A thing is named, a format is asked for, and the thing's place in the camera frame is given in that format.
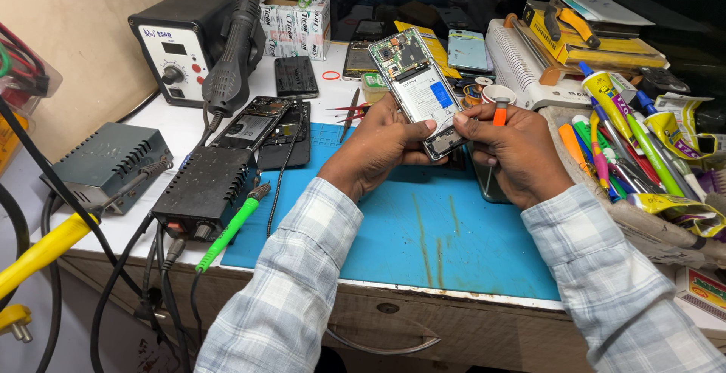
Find person's left hand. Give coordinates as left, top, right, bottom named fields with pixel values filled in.
left=317, top=94, right=449, bottom=204

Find person's right hand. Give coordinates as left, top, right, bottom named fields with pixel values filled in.
left=453, top=102, right=575, bottom=211

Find smartphone with white battery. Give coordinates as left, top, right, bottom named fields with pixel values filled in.
left=368, top=27, right=473, bottom=162

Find grey metal tweezers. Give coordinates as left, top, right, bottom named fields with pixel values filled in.
left=338, top=87, right=361, bottom=145

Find red tweezers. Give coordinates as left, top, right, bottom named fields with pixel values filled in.
left=326, top=102, right=371, bottom=124

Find glass phone screen panel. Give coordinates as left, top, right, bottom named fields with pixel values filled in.
left=466, top=145, right=513, bottom=205

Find small green lidded container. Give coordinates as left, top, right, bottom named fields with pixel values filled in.
left=361, top=71, right=390, bottom=105

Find white round tape roll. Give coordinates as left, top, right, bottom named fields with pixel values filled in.
left=480, top=84, right=517, bottom=106

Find white comb binding machine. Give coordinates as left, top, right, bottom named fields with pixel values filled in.
left=486, top=14, right=592, bottom=112

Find bundle of colourful screwdrivers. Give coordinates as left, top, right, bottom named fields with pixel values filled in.
left=558, top=109, right=710, bottom=204

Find blue silicone repair mat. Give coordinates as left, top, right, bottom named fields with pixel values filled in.
left=220, top=122, right=562, bottom=303

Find black flat phone battery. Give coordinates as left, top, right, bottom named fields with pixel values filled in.
left=274, top=56, right=320, bottom=100

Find yellow glue tube blue cap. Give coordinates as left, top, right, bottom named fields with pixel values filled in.
left=578, top=60, right=638, bottom=138

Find yellow flat packet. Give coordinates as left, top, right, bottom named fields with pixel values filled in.
left=394, top=19, right=462, bottom=80

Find light blue phone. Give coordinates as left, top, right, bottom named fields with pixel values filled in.
left=446, top=28, right=492, bottom=73

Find beige tool tray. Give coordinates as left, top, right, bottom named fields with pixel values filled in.
left=538, top=105, right=726, bottom=270

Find white printed cardboard box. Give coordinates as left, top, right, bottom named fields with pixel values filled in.
left=259, top=0, right=332, bottom=61

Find yellow black flat box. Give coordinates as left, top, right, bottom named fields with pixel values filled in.
left=521, top=0, right=670, bottom=71

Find black small device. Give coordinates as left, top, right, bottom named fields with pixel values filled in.
left=631, top=66, right=692, bottom=99

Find crumpled yellow glue tube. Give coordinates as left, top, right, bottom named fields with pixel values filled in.
left=634, top=90, right=720, bottom=162

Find black hot air gun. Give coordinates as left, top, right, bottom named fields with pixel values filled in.
left=201, top=0, right=265, bottom=119

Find black power supply box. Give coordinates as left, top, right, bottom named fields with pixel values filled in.
left=151, top=145, right=262, bottom=242

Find white paper booklet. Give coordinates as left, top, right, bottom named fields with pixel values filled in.
left=548, top=0, right=656, bottom=27

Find flattened yellow glue tube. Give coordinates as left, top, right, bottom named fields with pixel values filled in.
left=626, top=193, right=726, bottom=239

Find black white hot air station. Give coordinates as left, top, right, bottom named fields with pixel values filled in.
left=127, top=0, right=267, bottom=109

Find red yellow printed small box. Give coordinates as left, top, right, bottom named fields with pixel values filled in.
left=674, top=266, right=726, bottom=324

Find grey metal power supply box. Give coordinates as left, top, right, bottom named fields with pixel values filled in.
left=39, top=121, right=174, bottom=216

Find yellow mains plug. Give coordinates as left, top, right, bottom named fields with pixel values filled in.
left=0, top=303, right=34, bottom=344

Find solder wire spool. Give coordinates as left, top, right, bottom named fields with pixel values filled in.
left=462, top=76, right=495, bottom=108

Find thin black probe wire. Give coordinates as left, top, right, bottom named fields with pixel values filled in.
left=265, top=97, right=305, bottom=239

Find disassembled black phone frame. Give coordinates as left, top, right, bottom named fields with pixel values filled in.
left=211, top=95, right=293, bottom=153

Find orange handled pliers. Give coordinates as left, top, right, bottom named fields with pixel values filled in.
left=543, top=0, right=601, bottom=50

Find green handled soldering iron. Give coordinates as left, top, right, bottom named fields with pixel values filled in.
left=195, top=182, right=272, bottom=275

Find metal drawer handle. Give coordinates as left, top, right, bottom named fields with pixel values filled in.
left=325, top=326, right=442, bottom=356

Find thick black cable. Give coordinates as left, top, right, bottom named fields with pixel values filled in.
left=0, top=96, right=145, bottom=301

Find yellow handled soldering iron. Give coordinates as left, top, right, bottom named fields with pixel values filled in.
left=0, top=160, right=174, bottom=301

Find clear container with wires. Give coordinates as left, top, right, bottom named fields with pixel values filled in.
left=0, top=21, right=64, bottom=176

